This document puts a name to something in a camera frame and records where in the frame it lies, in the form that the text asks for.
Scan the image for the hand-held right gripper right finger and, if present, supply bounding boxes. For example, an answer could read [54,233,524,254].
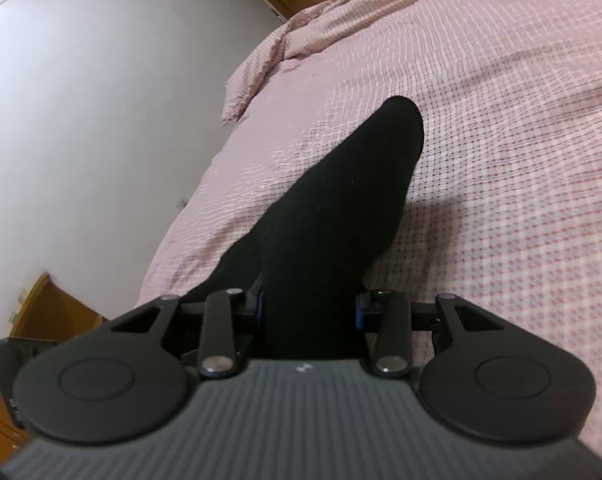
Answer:
[355,288,506,378]

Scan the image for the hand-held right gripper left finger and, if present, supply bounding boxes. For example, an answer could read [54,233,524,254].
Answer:
[111,280,266,378]

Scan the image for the black pants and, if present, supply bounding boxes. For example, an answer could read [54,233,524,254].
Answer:
[181,95,426,361]

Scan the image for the wooden nightstand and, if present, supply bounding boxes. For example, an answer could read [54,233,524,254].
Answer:
[0,272,106,467]

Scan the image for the pink checked blanket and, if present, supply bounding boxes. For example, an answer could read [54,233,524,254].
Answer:
[136,0,602,461]

